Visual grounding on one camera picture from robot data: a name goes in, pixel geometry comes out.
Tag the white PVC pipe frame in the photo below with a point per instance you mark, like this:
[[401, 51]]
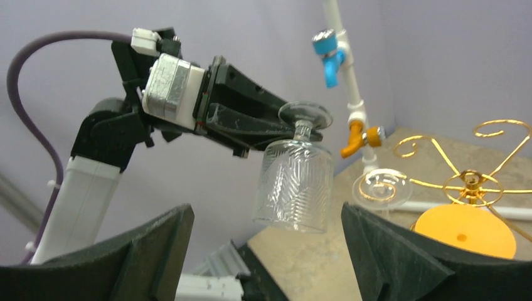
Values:
[[357, 111]]

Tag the orange faucet handle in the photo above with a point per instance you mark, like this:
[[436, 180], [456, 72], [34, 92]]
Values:
[[359, 137]]

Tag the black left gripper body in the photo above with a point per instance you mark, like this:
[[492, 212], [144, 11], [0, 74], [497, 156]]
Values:
[[212, 91]]

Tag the yellow wine glass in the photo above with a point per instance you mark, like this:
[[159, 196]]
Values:
[[468, 228]]

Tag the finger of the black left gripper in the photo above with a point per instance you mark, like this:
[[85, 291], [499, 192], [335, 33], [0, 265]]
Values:
[[246, 96], [243, 129]]

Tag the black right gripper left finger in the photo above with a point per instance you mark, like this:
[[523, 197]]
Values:
[[144, 263]]

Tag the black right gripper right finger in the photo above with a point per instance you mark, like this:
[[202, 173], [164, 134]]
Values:
[[393, 263]]

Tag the gold scroll glass tree stand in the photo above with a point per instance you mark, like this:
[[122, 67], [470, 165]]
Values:
[[471, 187]]

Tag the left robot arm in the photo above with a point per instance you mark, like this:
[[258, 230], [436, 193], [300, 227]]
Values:
[[101, 153]]

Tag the blue faucet handle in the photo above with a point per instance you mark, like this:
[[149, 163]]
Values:
[[325, 44]]

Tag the clear wine glass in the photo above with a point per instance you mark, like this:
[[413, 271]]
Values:
[[296, 177], [382, 191]]

